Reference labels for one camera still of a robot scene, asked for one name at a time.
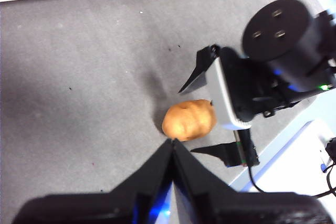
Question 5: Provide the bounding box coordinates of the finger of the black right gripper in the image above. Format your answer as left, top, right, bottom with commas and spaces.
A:
191, 141, 241, 168
178, 45, 221, 95

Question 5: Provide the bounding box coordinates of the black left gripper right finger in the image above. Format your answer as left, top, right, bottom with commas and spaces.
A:
172, 139, 334, 224

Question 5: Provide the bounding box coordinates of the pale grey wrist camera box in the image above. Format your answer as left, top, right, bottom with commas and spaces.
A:
206, 57, 251, 131

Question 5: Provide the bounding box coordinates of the brown potato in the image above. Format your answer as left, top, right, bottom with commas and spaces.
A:
161, 99, 217, 142

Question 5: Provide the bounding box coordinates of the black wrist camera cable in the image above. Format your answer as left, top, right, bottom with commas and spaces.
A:
248, 165, 336, 199

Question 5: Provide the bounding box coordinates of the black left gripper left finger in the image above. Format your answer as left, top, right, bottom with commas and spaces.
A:
12, 139, 174, 224

